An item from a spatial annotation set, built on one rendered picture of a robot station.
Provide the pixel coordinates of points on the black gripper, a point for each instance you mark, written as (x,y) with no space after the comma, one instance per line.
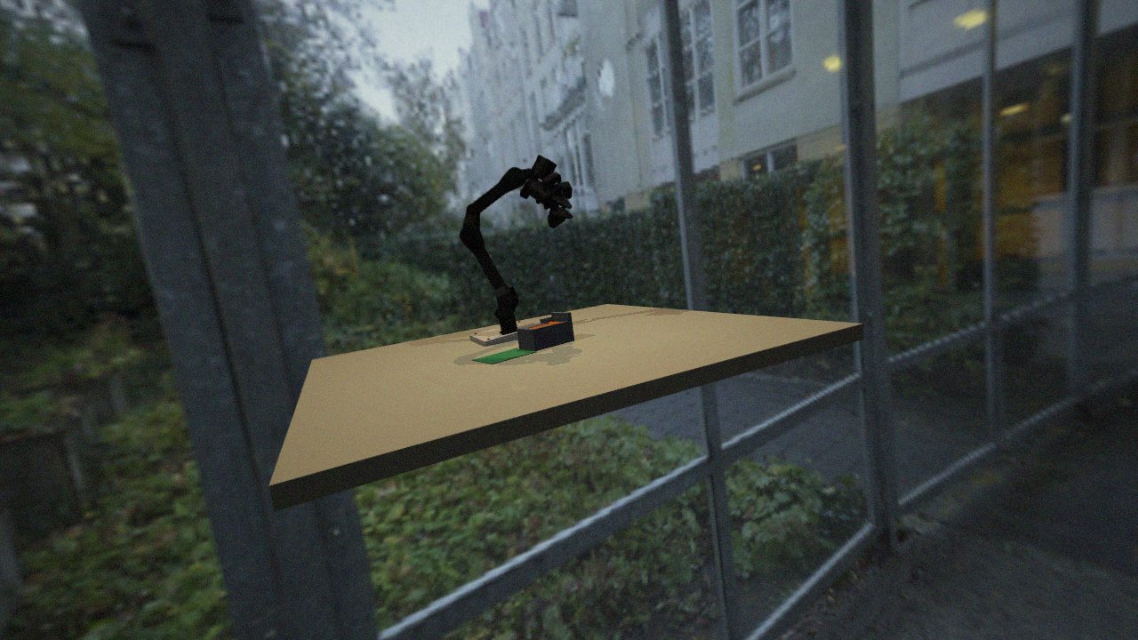
(551,197)

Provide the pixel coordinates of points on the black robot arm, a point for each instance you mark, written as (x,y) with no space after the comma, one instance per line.
(471,236)

